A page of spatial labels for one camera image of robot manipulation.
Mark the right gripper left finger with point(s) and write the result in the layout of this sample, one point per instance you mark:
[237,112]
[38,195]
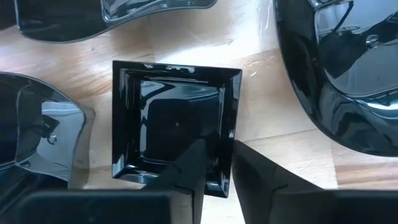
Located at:
[186,180]

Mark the black wavy square plate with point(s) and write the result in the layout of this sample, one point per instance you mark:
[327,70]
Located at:
[298,77]

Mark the small black square plate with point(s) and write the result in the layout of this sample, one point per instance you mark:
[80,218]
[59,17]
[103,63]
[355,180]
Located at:
[168,102]

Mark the black leaf-shaped plate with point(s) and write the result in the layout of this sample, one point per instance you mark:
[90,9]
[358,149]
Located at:
[31,124]
[62,21]

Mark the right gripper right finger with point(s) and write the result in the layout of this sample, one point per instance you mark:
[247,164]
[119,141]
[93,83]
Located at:
[261,186]

